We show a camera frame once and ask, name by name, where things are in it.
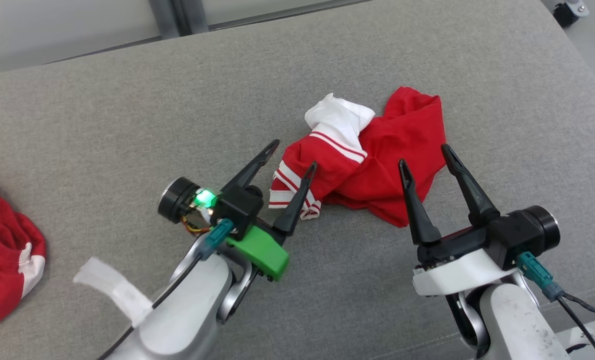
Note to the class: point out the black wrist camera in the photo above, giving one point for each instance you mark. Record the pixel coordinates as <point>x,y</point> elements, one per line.
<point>532,230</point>
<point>177,200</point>

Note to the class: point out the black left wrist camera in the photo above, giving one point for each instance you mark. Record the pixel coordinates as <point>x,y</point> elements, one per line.
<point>177,200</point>

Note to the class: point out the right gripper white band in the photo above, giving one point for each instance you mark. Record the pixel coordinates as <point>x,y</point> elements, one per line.
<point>457,272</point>

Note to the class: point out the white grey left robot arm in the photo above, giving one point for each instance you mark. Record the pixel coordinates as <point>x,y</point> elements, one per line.
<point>192,305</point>

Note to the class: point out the white tape tag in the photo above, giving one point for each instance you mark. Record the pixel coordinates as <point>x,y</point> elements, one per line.
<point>585,342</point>
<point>115,287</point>

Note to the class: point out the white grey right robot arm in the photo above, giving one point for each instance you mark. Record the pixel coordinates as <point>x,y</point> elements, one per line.
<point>512,320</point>

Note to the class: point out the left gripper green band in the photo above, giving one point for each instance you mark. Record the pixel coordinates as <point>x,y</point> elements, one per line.
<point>257,247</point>

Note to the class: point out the grey partition post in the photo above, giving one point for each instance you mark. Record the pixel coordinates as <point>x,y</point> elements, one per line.
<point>177,17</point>

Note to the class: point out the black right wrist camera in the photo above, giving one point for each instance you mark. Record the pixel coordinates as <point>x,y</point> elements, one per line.
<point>532,230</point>

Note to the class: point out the red white basketball jersey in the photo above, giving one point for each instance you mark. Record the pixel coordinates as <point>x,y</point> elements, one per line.
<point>387,170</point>

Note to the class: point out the black caster wheel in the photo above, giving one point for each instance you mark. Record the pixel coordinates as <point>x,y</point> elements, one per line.
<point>567,11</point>

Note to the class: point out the red white shorts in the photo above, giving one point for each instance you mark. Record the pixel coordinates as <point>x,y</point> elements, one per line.
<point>0,255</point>

